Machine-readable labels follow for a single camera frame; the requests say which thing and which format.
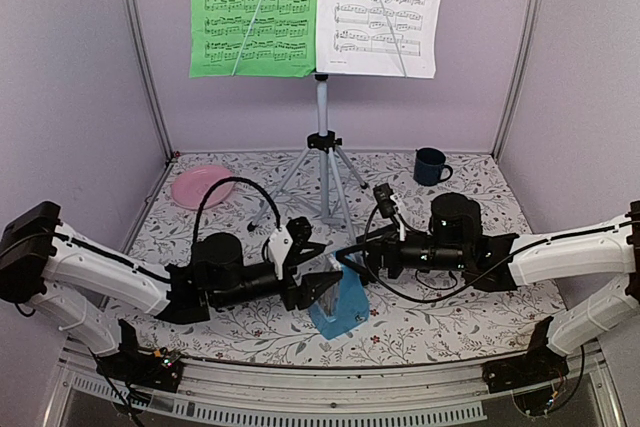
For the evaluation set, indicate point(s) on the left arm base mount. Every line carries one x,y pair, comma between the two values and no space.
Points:
138,369

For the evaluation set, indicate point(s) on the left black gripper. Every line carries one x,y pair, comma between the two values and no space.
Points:
304,292

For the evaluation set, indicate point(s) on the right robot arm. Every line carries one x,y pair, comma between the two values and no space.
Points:
454,240

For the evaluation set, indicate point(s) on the pink plate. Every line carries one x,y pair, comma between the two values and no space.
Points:
189,187

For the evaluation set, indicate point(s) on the dark blue mug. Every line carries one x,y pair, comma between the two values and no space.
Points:
430,167

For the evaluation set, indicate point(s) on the floral patterned table mat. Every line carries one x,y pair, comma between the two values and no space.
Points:
470,325

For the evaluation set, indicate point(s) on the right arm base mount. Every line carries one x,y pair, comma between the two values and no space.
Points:
540,375

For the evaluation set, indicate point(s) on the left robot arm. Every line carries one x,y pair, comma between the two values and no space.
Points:
47,265

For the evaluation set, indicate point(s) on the metal front rail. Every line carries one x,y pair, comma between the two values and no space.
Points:
217,393

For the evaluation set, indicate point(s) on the blue metronome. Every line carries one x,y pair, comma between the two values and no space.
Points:
344,306

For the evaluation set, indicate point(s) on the green sheet music page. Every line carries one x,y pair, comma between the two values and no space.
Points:
255,38

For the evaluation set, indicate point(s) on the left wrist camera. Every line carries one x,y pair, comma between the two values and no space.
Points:
289,246

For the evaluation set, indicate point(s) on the light blue music stand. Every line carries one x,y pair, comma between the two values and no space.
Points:
333,206

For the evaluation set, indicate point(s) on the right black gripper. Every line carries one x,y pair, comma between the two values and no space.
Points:
387,246

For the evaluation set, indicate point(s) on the white sheet music page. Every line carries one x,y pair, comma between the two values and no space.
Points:
392,38

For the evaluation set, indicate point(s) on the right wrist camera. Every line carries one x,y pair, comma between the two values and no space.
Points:
389,208

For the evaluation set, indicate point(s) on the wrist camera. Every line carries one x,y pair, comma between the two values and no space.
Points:
389,208
289,246

